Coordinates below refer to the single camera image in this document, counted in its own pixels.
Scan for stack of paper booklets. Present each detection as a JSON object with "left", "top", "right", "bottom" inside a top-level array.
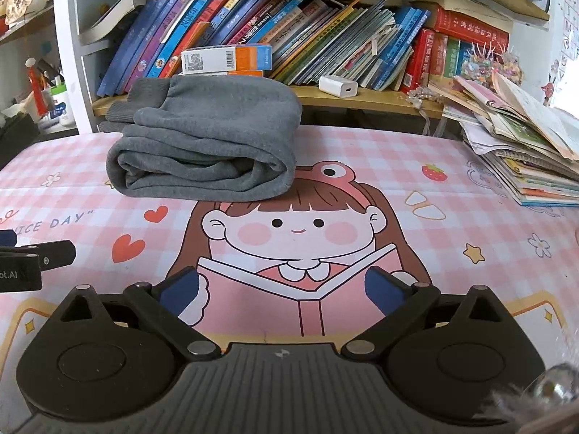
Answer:
[{"left": 426, "top": 69, "right": 579, "bottom": 209}]

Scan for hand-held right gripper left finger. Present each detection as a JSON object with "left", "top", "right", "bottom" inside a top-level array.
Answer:
[{"left": 56, "top": 266, "right": 222, "bottom": 363}]

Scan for cartoon wall sticker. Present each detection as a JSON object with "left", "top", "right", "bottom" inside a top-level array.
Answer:
[{"left": 540, "top": 59, "right": 571, "bottom": 109}]

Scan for grey fleece pants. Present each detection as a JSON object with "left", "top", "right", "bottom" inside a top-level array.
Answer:
[{"left": 98, "top": 75, "right": 303, "bottom": 203}]

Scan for pink checked printed table mat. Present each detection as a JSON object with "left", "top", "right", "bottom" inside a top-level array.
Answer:
[{"left": 0, "top": 125, "right": 579, "bottom": 419}]

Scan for row of colourful books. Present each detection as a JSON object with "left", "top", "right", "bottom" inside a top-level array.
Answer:
[{"left": 96, "top": 0, "right": 513, "bottom": 99}]

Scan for white container blue label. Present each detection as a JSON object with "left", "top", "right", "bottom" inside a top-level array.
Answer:
[{"left": 48, "top": 83, "right": 76, "bottom": 128}]

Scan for white charger plug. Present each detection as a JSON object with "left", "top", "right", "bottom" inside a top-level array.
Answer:
[{"left": 318, "top": 75, "right": 359, "bottom": 99}]

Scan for white wooden bookshelf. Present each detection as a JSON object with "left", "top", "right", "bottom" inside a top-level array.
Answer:
[{"left": 0, "top": 0, "right": 553, "bottom": 137}]

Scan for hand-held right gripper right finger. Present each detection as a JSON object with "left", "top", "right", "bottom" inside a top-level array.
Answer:
[{"left": 341, "top": 266, "right": 515, "bottom": 363}]

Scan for clear bead string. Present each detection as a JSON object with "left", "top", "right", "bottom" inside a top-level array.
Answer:
[{"left": 406, "top": 87, "right": 447, "bottom": 137}]

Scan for sparkly hair ornaments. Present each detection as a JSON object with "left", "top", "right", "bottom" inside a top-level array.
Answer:
[{"left": 460, "top": 40, "right": 526, "bottom": 88}]

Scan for orange white carton box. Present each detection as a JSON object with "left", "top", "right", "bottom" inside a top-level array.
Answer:
[
  {"left": 178, "top": 69, "right": 266, "bottom": 79},
  {"left": 180, "top": 44, "right": 273, "bottom": 76}
]

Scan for red tassel ornament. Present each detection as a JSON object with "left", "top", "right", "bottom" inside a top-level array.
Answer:
[{"left": 24, "top": 56, "right": 49, "bottom": 117}]

